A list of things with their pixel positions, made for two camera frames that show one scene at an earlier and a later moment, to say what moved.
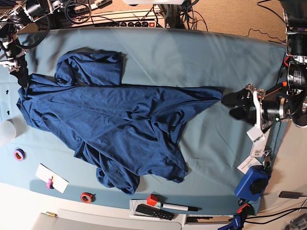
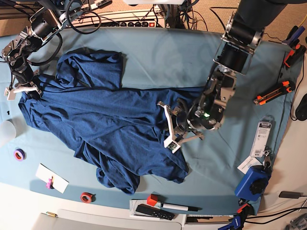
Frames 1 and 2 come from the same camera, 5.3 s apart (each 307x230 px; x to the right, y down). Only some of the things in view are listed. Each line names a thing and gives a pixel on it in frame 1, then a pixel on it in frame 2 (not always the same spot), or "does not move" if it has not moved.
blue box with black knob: (253, 184) does not move
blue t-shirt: (123, 132) does not move
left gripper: (13, 52) to (27, 82)
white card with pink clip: (53, 180) does not move
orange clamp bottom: (246, 209) does not move
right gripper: (268, 111) to (178, 123)
